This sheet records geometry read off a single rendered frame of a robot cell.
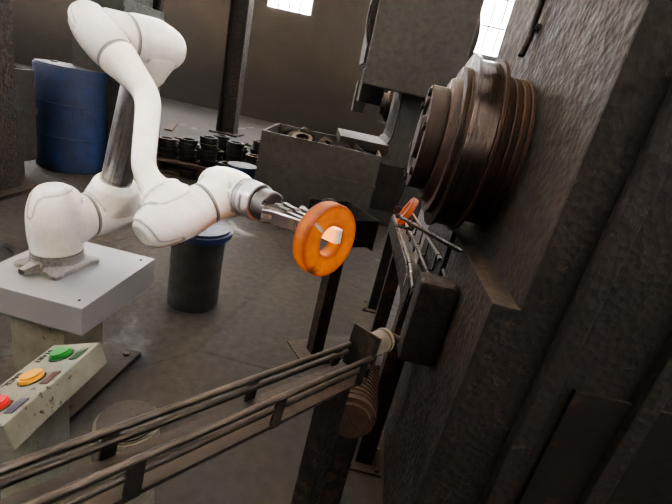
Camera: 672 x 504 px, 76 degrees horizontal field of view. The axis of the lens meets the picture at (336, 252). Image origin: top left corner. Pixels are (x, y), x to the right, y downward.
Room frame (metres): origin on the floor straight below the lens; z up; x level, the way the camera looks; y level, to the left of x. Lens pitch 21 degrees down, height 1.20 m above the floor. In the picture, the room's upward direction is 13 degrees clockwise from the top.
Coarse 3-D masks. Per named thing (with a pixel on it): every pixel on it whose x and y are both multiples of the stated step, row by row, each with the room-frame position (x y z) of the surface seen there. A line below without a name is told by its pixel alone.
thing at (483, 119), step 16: (480, 64) 1.14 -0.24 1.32; (496, 64) 1.19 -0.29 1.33; (480, 80) 1.09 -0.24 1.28; (496, 80) 1.11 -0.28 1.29; (480, 96) 1.06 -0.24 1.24; (496, 96) 1.08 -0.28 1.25; (480, 112) 1.05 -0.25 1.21; (496, 112) 1.06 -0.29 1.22; (480, 128) 1.04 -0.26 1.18; (496, 128) 1.04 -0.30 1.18; (464, 144) 1.02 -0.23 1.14; (480, 144) 1.03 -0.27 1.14; (464, 160) 1.03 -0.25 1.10; (480, 160) 1.03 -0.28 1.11; (464, 176) 1.04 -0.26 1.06; (480, 176) 1.04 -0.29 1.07; (448, 192) 1.04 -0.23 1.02; (464, 192) 1.05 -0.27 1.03; (448, 208) 1.08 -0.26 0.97; (464, 208) 1.07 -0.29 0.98; (432, 224) 1.16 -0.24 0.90; (448, 224) 1.16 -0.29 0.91
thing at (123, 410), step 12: (108, 408) 0.65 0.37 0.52; (120, 408) 0.66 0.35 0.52; (132, 408) 0.66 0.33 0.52; (144, 408) 0.67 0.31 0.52; (96, 420) 0.62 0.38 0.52; (108, 420) 0.62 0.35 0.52; (120, 420) 0.63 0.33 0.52; (120, 432) 0.60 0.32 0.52; (156, 432) 0.63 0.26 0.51; (120, 444) 0.58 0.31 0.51; (132, 444) 0.59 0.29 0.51; (96, 456) 0.58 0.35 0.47; (144, 492) 0.61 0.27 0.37
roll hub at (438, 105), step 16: (432, 96) 1.18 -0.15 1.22; (448, 96) 1.18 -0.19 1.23; (432, 112) 1.14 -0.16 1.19; (448, 112) 1.15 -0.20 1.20; (416, 128) 1.30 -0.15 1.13; (432, 128) 1.12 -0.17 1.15; (416, 144) 1.20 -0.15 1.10; (432, 144) 1.12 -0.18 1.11; (416, 160) 1.14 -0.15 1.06; (432, 160) 1.13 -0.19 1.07; (416, 176) 1.16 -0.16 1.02
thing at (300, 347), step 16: (352, 208) 1.91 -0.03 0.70; (368, 224) 1.70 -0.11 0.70; (368, 240) 1.71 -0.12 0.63; (336, 272) 1.74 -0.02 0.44; (320, 288) 1.76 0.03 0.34; (336, 288) 1.75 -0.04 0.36; (320, 304) 1.74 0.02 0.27; (320, 320) 1.73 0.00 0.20; (320, 336) 1.74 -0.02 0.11; (304, 352) 1.73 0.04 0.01
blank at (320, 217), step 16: (320, 208) 0.80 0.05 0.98; (336, 208) 0.81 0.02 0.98; (304, 224) 0.77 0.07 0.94; (320, 224) 0.78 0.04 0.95; (336, 224) 0.82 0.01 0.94; (352, 224) 0.86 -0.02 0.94; (304, 240) 0.76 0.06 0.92; (352, 240) 0.87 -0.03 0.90; (304, 256) 0.76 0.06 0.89; (320, 256) 0.79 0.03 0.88; (336, 256) 0.83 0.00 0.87; (320, 272) 0.80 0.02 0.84
